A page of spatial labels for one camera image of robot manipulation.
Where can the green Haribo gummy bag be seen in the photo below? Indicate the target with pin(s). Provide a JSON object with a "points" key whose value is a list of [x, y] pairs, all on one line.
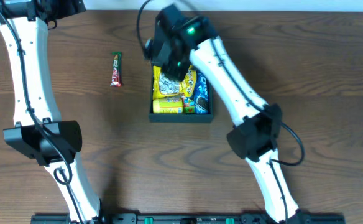
{"points": [[188, 105]]}

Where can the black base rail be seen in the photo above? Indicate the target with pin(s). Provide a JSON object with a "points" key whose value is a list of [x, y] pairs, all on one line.
{"points": [[246, 218]]}

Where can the dark green lidded box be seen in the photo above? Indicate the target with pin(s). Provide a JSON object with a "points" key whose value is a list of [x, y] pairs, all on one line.
{"points": [[181, 116]]}

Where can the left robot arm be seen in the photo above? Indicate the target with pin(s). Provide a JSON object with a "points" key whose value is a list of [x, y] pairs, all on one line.
{"points": [[39, 132]]}

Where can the green red chocolate bar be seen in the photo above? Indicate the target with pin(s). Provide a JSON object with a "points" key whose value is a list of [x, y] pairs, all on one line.
{"points": [[116, 76]]}

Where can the blue Oreo cookie pack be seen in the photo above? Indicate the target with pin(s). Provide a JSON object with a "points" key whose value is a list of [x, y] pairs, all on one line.
{"points": [[201, 94]]}

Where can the yellow Hacks candy bag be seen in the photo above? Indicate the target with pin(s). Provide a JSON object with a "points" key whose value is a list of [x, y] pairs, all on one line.
{"points": [[164, 87]]}

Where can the yellow plastic candy jar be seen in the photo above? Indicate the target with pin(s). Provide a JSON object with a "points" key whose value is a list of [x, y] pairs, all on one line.
{"points": [[168, 106]]}

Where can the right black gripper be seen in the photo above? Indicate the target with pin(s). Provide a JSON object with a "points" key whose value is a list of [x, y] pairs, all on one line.
{"points": [[175, 72]]}

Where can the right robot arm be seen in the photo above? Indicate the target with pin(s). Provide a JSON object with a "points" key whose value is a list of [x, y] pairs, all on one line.
{"points": [[256, 123]]}

